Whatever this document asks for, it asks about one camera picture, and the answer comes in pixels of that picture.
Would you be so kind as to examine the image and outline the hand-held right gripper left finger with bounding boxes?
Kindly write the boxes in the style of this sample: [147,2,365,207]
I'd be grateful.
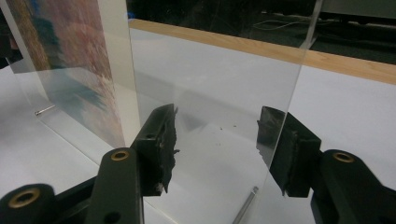
[130,103,181,198]

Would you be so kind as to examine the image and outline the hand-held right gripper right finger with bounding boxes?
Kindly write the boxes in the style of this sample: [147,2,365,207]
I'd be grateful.
[256,105,323,199]

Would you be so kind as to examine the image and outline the photo print paper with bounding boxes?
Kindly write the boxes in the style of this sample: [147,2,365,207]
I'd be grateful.
[5,0,142,149]

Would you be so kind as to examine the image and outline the clear acrylic photo frame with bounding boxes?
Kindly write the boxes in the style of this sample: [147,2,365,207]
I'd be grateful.
[0,0,323,224]

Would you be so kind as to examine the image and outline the white table mat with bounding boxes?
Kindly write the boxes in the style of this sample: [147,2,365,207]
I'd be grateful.
[0,27,396,224]

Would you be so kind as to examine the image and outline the long metal frame pin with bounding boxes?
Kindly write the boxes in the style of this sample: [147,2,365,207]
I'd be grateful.
[231,186,260,224]
[34,104,57,117]

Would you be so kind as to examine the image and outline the white floor cable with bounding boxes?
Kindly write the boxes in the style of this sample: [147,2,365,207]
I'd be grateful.
[251,17,340,32]

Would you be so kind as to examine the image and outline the white metal desk frame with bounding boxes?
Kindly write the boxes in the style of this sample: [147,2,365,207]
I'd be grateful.
[319,0,396,21]

